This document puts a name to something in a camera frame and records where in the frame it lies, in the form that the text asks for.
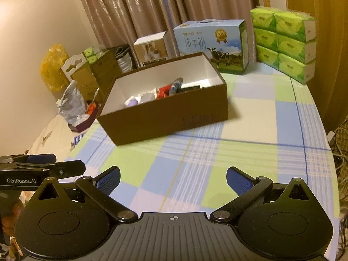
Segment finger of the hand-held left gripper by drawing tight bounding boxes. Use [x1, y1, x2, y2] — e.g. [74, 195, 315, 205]
[0, 154, 57, 167]
[43, 160, 86, 181]

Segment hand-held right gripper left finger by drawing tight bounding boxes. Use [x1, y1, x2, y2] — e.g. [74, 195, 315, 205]
[27, 166, 139, 223]

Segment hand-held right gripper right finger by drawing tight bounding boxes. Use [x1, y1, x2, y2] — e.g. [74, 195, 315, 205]
[209, 166, 320, 223]

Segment brown cardboard storage box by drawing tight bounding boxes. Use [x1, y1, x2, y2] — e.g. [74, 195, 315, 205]
[96, 52, 228, 146]

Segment black shaver box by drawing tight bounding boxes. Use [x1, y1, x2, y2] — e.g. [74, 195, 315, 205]
[177, 85, 202, 94]

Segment red packet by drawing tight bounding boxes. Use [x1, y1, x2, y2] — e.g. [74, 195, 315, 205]
[157, 85, 171, 98]

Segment knitted patterned sock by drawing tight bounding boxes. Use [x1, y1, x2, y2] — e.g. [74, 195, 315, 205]
[168, 77, 184, 96]

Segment person's left hand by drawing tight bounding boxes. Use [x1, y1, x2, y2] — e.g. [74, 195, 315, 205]
[0, 194, 25, 233]

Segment flattened blue milk carton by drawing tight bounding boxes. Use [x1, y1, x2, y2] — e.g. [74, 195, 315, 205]
[73, 132, 89, 145]

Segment dark wooden tray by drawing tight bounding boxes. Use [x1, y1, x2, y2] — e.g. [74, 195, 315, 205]
[68, 113, 99, 134]

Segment crumpled white plastic bag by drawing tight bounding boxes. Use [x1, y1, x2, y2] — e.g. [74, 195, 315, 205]
[57, 80, 89, 125]

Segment yellow plastic bag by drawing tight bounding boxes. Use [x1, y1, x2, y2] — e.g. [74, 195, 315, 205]
[40, 43, 70, 92]

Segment white cutout cardboard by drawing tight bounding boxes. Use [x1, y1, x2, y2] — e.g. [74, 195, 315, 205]
[60, 54, 91, 88]

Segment brown cardboard carton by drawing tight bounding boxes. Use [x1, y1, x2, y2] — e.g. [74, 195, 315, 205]
[73, 47, 123, 103]

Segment small green tissue packs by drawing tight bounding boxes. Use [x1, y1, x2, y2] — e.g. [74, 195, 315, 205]
[83, 45, 109, 65]

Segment stack of white bowls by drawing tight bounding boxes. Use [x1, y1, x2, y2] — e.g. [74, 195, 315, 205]
[115, 45, 135, 73]

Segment small white product box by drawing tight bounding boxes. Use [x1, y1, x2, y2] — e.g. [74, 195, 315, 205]
[133, 31, 177, 68]

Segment stack of green tissue packs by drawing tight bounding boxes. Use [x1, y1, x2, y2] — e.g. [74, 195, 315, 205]
[250, 5, 317, 85]

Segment blue milk carton box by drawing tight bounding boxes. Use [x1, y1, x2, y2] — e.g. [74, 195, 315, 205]
[173, 19, 249, 76]

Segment brown wooden panel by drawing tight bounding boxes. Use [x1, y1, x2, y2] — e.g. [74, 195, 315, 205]
[283, 0, 348, 131]

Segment brown curtain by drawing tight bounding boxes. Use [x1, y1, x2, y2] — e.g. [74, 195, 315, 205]
[73, 0, 257, 60]

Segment tangle of cables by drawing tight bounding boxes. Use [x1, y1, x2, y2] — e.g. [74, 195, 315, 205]
[328, 120, 348, 175]

